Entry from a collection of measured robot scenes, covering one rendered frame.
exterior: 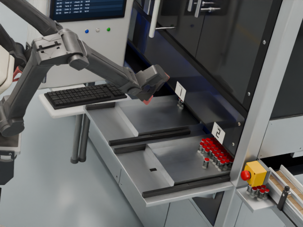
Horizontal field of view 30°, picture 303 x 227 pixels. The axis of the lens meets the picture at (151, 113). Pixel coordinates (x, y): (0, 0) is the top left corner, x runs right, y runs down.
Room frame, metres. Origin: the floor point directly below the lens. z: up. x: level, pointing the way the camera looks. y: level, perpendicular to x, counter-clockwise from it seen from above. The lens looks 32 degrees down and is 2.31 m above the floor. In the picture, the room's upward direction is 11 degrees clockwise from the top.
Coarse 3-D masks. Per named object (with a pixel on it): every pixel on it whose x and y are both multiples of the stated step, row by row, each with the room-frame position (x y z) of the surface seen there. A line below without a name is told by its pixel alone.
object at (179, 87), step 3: (177, 81) 2.32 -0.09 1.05; (177, 84) 2.31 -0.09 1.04; (177, 87) 2.31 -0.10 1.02; (180, 87) 2.29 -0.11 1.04; (183, 87) 2.27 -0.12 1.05; (177, 90) 2.31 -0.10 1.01; (180, 90) 2.28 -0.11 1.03; (183, 90) 2.27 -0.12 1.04; (177, 93) 2.30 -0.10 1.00; (183, 93) 2.26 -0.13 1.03; (180, 96) 2.28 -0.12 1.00; (183, 96) 2.26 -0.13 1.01; (183, 99) 2.25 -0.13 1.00
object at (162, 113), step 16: (160, 96) 2.38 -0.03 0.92; (176, 96) 2.43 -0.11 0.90; (128, 112) 2.24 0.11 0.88; (144, 112) 2.27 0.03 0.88; (160, 112) 2.29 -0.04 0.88; (176, 112) 2.32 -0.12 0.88; (144, 128) 2.13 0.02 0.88; (160, 128) 2.15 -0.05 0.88; (176, 128) 2.14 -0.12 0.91; (192, 128) 2.19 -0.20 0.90
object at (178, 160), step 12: (156, 144) 1.99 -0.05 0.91; (168, 144) 2.02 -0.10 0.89; (180, 144) 2.06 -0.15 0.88; (192, 144) 2.08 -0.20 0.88; (156, 156) 1.94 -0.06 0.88; (168, 156) 1.95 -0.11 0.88; (180, 156) 1.97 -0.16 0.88; (192, 156) 1.99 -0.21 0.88; (168, 168) 1.87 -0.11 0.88; (180, 168) 1.89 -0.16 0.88; (192, 168) 1.90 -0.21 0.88; (216, 168) 1.93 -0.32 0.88; (168, 180) 1.78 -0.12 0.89; (180, 180) 1.77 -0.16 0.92; (192, 180) 1.79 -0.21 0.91
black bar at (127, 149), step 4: (144, 144) 1.98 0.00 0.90; (116, 148) 1.92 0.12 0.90; (120, 148) 1.92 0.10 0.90; (124, 148) 1.93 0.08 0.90; (128, 148) 1.93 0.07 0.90; (132, 148) 1.94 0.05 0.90; (136, 148) 1.95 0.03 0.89; (140, 148) 1.96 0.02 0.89; (144, 148) 1.97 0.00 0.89; (116, 152) 1.90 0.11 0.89; (120, 152) 1.91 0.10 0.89; (124, 152) 1.92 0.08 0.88
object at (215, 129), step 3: (213, 126) 2.03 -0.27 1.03; (216, 126) 2.01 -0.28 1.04; (213, 129) 2.03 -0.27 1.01; (216, 129) 2.01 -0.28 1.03; (213, 132) 2.02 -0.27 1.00; (222, 132) 1.97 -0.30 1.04; (219, 135) 1.99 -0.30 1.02; (222, 135) 1.97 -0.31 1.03; (216, 138) 2.00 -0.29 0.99; (219, 138) 1.98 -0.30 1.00; (222, 138) 1.97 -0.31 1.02; (219, 141) 1.98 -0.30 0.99; (222, 141) 1.96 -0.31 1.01
